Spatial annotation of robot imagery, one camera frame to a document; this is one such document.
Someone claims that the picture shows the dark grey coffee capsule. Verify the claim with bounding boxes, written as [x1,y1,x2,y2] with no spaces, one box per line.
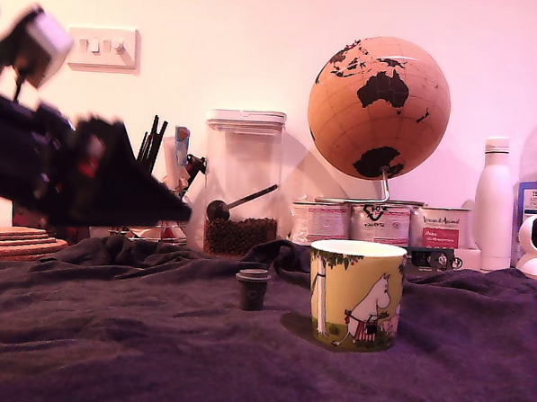
[233,268,272,313]

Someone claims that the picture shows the black coffee scoop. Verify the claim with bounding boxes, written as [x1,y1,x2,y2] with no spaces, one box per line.
[205,181,279,225]

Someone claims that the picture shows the coffee beans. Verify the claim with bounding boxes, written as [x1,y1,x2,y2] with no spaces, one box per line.
[201,214,278,258]

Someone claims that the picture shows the crumpled white paper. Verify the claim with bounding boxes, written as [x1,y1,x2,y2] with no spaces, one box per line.
[125,222,183,243]

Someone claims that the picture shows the white paper sleeve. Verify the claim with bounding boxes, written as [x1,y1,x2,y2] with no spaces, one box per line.
[159,134,186,192]

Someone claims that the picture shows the blue orange packet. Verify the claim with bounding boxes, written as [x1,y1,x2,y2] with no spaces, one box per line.
[171,125,192,169]

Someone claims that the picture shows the square cork coaster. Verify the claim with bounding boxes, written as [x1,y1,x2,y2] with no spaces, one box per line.
[0,232,58,247]
[0,226,48,239]

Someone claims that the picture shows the round cork trivet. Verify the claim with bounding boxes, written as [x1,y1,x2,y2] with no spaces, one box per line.
[0,235,68,268]

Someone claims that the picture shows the clear jar with white lid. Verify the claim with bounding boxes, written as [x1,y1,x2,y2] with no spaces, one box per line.
[197,108,288,259]

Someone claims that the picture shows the dark blue cloth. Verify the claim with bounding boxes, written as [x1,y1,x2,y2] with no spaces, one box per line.
[0,225,537,402]

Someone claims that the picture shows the pink label tin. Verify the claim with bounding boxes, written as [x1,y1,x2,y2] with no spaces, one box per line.
[289,200,351,247]

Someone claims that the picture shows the yellow cartoon print mug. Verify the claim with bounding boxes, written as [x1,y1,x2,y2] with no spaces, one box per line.
[304,238,407,355]

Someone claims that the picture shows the cork globe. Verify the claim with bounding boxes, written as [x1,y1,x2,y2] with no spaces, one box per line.
[303,32,454,185]

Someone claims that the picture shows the metal globe stand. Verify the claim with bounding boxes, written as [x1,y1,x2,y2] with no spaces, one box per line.
[340,165,392,205]

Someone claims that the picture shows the small black box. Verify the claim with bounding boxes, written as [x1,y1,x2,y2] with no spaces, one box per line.
[407,246,456,270]

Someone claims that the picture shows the white pot pink label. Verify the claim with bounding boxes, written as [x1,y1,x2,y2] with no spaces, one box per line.
[407,205,479,252]

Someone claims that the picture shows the small white box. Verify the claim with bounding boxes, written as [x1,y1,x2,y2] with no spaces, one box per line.
[452,246,482,272]

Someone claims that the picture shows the white metal bottle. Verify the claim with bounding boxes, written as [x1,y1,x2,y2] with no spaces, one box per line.
[470,136,519,274]

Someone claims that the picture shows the brown handled tool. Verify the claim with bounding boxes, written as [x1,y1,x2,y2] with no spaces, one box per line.
[181,153,208,190]

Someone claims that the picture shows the white wall light switch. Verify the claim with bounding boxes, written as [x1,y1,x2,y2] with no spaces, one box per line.
[66,25,142,76]

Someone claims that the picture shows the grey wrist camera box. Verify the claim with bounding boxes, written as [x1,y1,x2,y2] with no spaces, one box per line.
[0,1,77,91]

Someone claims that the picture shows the small white round camera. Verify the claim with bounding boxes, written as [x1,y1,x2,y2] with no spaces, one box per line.
[514,211,537,280]

